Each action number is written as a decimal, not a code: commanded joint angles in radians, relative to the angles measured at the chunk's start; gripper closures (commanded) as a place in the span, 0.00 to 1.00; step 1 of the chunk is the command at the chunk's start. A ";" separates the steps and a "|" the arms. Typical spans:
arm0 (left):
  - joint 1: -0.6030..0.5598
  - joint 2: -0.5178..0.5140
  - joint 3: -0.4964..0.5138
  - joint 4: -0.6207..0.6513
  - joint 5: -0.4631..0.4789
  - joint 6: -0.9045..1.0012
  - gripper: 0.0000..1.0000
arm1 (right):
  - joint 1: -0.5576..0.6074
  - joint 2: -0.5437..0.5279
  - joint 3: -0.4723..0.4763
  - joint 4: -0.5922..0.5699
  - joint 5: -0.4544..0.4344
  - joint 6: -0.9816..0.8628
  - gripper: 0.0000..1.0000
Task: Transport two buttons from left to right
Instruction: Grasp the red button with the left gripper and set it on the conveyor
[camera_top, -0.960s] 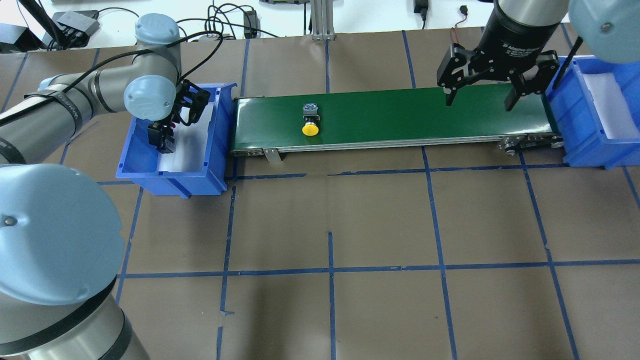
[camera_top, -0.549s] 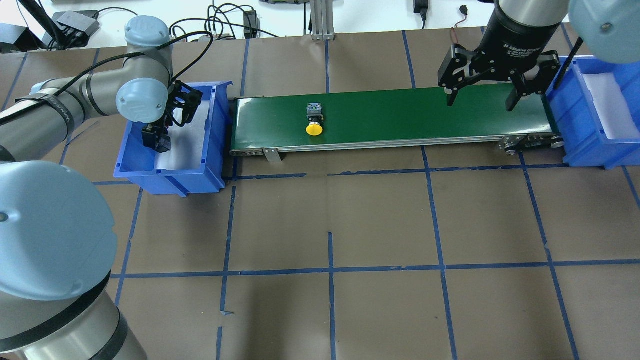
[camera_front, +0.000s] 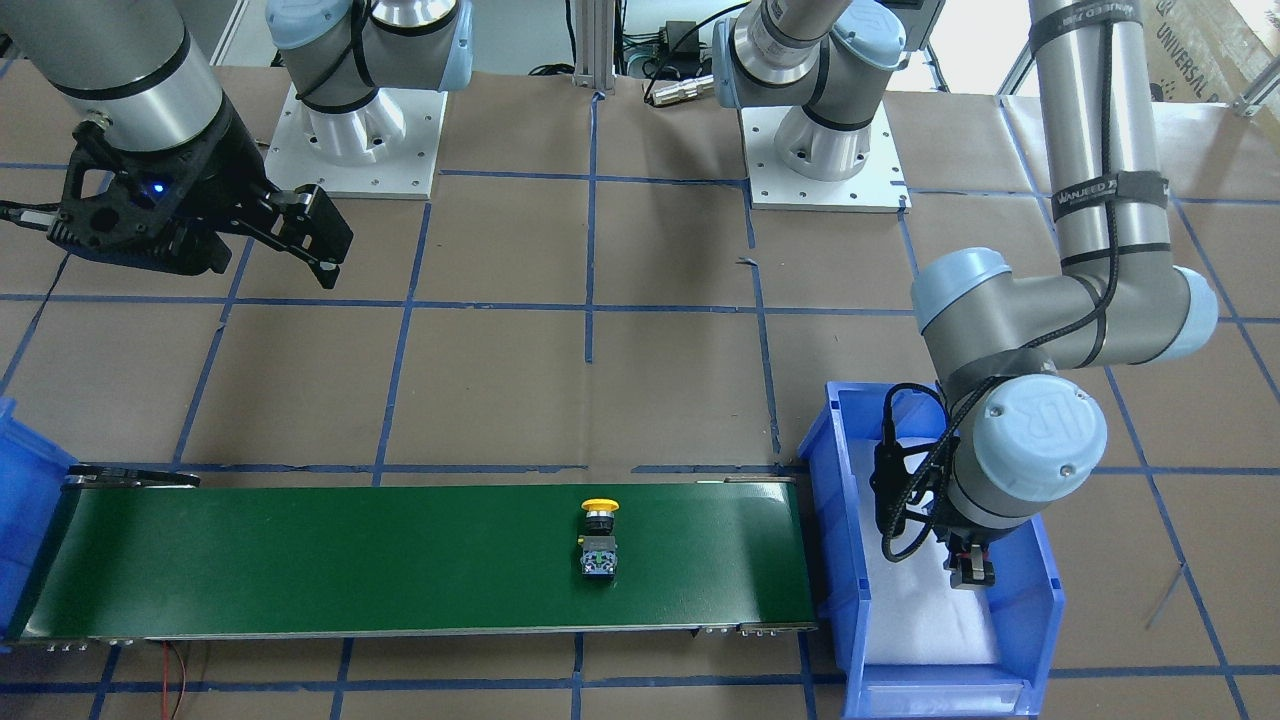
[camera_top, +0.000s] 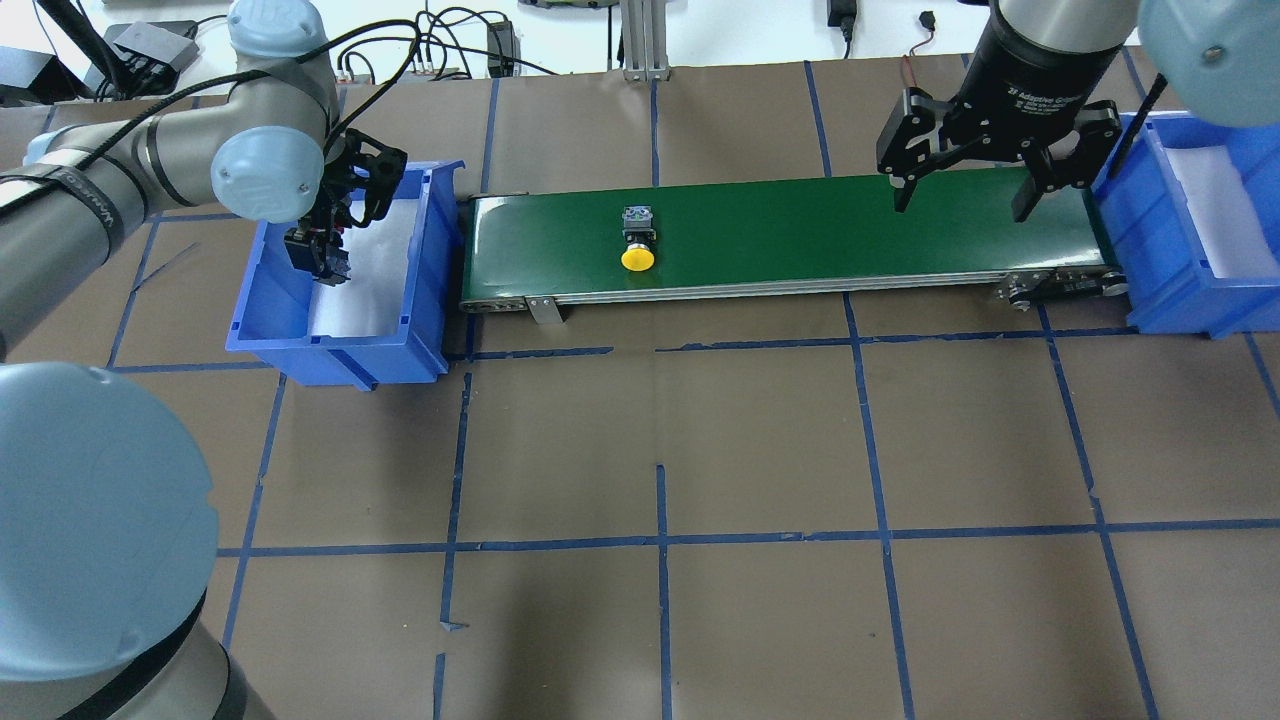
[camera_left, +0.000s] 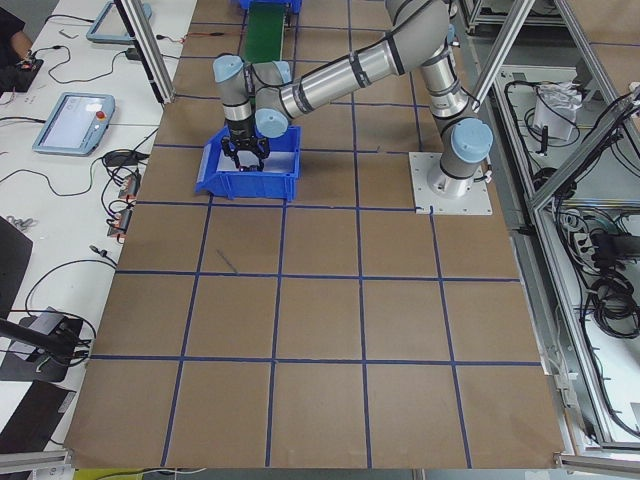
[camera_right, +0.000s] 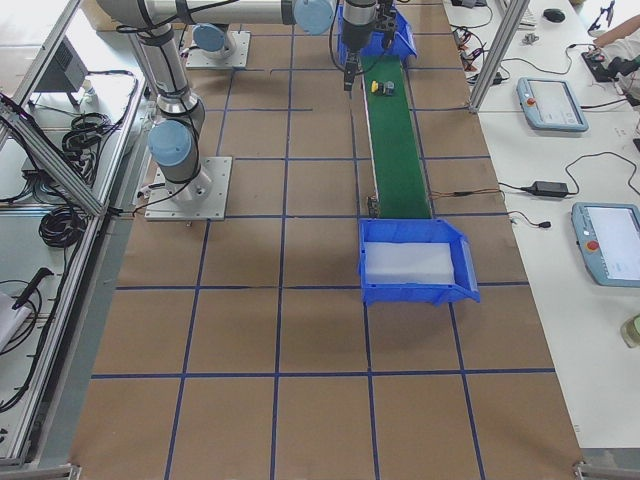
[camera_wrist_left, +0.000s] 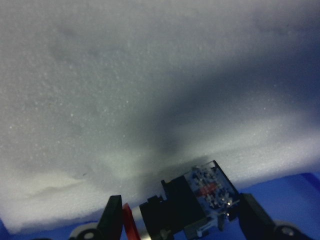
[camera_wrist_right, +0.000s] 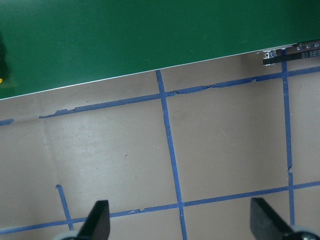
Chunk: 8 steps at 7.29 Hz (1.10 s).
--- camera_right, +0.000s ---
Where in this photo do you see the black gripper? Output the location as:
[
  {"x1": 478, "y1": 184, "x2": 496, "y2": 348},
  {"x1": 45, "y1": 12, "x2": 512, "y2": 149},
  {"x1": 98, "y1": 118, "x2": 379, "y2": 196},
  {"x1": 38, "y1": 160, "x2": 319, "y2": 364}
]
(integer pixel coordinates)
[{"x1": 342, "y1": 19, "x2": 374, "y2": 91}]

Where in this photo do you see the yellow push button switch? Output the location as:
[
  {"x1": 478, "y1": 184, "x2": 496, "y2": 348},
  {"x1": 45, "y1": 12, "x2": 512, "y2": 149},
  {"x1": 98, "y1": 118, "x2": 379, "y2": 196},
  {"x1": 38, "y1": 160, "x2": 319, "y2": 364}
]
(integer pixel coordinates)
[{"x1": 370, "y1": 80, "x2": 395, "y2": 96}]

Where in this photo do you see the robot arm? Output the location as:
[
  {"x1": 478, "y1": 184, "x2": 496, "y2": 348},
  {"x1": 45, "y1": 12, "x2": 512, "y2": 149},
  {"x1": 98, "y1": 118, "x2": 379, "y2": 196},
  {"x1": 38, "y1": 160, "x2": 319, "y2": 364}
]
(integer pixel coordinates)
[
  {"x1": 137, "y1": 25, "x2": 211, "y2": 202},
  {"x1": 98, "y1": 1, "x2": 380, "y2": 91}
]

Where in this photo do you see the blue left plastic bin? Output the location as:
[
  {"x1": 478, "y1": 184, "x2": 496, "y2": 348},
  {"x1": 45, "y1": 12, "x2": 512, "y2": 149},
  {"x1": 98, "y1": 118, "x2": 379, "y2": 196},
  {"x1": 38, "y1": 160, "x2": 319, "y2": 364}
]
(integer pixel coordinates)
[{"x1": 335, "y1": 4, "x2": 418, "y2": 66}]

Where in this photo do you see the blue plastic bin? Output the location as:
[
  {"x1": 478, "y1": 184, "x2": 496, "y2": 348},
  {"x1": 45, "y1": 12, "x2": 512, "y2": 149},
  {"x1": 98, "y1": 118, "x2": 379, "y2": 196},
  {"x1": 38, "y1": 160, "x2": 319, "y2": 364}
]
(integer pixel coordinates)
[
  {"x1": 335, "y1": 4, "x2": 418, "y2": 66},
  {"x1": 359, "y1": 219, "x2": 480, "y2": 306}
]

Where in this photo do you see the green conveyor belt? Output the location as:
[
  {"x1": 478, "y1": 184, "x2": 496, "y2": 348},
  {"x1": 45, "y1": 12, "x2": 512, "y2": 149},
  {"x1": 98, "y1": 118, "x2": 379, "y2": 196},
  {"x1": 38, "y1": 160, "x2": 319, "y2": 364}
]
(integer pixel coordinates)
[{"x1": 363, "y1": 55, "x2": 432, "y2": 219}]

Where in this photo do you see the upper teach pendant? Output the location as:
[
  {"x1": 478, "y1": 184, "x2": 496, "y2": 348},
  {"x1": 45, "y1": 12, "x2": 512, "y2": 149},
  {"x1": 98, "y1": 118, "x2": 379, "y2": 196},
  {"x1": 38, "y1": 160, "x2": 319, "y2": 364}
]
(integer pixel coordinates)
[{"x1": 516, "y1": 77, "x2": 589, "y2": 133}]

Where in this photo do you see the teach pendant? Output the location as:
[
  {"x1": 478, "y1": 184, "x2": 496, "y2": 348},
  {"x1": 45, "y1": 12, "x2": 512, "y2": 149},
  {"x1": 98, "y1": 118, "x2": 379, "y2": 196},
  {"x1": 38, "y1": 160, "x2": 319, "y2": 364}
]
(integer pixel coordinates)
[
  {"x1": 571, "y1": 202, "x2": 639, "y2": 288},
  {"x1": 516, "y1": 77, "x2": 589, "y2": 133}
]

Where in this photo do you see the black computer mouse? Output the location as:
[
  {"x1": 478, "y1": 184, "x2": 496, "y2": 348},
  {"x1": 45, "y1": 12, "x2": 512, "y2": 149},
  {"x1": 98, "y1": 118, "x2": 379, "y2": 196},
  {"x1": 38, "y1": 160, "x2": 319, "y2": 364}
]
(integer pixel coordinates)
[{"x1": 542, "y1": 8, "x2": 566, "y2": 23}]

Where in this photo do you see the white foam pad right bin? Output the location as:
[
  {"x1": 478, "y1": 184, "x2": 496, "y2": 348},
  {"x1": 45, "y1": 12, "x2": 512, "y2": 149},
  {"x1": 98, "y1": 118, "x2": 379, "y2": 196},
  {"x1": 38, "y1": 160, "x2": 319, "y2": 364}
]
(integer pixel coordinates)
[{"x1": 364, "y1": 242, "x2": 454, "y2": 284}]

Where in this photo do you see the blue right plastic bin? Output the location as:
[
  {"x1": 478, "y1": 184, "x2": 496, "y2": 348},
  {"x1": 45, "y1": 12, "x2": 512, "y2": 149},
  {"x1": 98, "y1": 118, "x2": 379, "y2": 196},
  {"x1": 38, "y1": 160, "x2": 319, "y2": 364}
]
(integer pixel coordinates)
[{"x1": 359, "y1": 219, "x2": 480, "y2": 306}]

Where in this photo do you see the black power adapter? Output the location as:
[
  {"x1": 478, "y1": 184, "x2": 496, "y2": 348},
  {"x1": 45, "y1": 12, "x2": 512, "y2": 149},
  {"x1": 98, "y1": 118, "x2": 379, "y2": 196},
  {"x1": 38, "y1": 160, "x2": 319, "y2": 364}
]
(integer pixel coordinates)
[{"x1": 531, "y1": 181, "x2": 570, "y2": 198}]

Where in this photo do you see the grey control box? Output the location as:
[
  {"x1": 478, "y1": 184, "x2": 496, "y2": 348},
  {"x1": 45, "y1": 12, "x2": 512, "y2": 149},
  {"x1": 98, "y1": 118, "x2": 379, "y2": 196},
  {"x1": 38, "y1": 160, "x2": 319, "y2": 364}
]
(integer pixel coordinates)
[{"x1": 34, "y1": 36, "x2": 88, "y2": 107}]

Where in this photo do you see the lower teach pendant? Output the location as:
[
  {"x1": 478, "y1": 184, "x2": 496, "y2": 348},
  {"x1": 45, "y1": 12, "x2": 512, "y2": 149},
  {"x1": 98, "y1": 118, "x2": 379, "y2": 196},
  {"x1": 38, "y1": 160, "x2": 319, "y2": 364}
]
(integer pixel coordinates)
[{"x1": 571, "y1": 202, "x2": 639, "y2": 288}]

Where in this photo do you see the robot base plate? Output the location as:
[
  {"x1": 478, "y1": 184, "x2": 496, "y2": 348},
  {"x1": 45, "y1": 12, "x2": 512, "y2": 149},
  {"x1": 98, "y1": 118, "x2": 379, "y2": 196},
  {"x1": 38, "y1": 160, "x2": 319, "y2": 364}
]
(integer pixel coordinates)
[
  {"x1": 186, "y1": 25, "x2": 251, "y2": 70},
  {"x1": 144, "y1": 156, "x2": 233, "y2": 221}
]

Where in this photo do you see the red black conveyor wire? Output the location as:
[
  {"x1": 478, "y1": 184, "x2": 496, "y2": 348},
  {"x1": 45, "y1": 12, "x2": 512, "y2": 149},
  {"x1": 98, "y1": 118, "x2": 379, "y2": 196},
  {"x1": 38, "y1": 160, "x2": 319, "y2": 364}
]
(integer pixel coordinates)
[{"x1": 428, "y1": 188, "x2": 504, "y2": 200}]

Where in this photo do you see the aluminium frame post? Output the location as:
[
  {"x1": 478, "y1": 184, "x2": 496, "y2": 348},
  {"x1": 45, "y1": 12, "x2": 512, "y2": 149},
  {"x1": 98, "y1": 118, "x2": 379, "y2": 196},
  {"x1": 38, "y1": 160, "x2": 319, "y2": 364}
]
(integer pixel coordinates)
[{"x1": 469, "y1": 0, "x2": 529, "y2": 113}]

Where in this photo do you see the black cable coil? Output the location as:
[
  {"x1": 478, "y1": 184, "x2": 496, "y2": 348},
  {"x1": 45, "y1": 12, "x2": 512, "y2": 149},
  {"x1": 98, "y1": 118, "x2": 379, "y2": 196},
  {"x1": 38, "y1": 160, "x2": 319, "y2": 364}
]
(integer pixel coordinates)
[{"x1": 38, "y1": 207, "x2": 84, "y2": 249}]

